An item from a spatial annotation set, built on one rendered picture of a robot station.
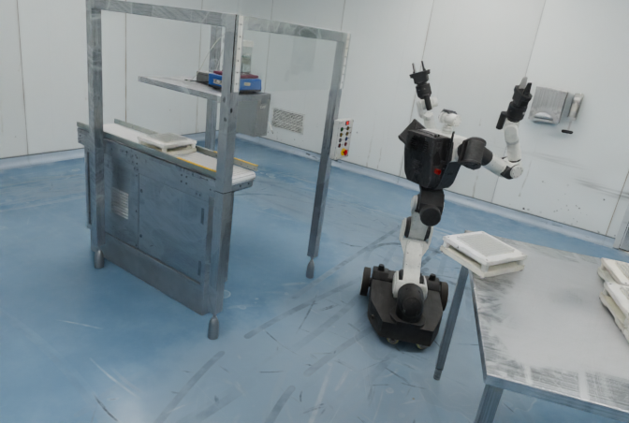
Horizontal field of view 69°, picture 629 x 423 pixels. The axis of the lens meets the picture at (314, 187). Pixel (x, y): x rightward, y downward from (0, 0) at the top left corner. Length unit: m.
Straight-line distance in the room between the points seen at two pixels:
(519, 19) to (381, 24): 1.61
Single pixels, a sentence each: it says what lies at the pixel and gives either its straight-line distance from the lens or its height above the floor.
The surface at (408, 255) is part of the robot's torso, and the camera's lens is 3.01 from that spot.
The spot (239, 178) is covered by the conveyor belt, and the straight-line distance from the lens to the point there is 2.49.
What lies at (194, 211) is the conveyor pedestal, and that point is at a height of 0.65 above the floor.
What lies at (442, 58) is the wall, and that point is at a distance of 5.75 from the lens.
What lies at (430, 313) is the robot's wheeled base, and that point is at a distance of 2.98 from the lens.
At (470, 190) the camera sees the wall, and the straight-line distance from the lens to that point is 5.77.
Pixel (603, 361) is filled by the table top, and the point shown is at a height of 0.87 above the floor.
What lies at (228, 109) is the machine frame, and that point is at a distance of 2.20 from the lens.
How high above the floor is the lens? 1.68
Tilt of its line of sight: 18 degrees down
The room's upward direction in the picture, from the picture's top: 8 degrees clockwise
